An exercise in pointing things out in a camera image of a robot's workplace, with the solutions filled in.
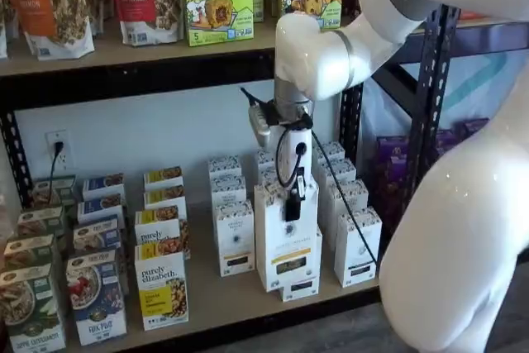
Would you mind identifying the black power plug cable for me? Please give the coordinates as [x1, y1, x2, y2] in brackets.
[48, 141, 65, 205]

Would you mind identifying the blue cereal box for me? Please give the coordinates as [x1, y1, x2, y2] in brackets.
[77, 193, 125, 224]
[65, 250, 128, 346]
[82, 174, 126, 201]
[73, 215, 123, 255]

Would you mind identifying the black metal shelving rack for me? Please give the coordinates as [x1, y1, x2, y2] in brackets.
[0, 1, 529, 353]

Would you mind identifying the wooden shelf board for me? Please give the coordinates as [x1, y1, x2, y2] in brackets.
[412, 17, 517, 34]
[0, 13, 360, 78]
[61, 150, 381, 350]

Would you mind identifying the white wall outlet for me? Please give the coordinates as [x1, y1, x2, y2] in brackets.
[44, 130, 71, 172]

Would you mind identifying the white tea box pink strip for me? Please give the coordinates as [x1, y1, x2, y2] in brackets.
[279, 224, 323, 303]
[254, 148, 282, 171]
[258, 166, 283, 185]

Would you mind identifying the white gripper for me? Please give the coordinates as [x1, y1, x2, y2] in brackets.
[280, 126, 318, 223]

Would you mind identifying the orange label granola bag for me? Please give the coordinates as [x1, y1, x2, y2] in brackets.
[2, 0, 96, 60]

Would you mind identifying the white tea box dark strip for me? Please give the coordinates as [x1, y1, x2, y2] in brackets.
[317, 159, 357, 188]
[313, 142, 346, 168]
[326, 179, 369, 222]
[333, 207, 384, 289]

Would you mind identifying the green cereal box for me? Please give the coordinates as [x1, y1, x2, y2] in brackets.
[17, 206, 67, 241]
[2, 233, 57, 271]
[0, 262, 67, 352]
[31, 174, 78, 209]

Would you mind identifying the translucent plastic sheet teal print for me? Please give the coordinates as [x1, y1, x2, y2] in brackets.
[362, 49, 524, 141]

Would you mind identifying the purely elizabeth yellow box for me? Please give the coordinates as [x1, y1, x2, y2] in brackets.
[143, 185, 188, 212]
[134, 241, 190, 332]
[143, 165, 185, 191]
[134, 206, 191, 246]

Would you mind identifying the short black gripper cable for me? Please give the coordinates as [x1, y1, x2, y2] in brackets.
[274, 123, 309, 188]

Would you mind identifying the purple snack box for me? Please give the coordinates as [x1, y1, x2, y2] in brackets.
[457, 119, 491, 139]
[436, 129, 460, 151]
[376, 136, 411, 166]
[374, 162, 417, 246]

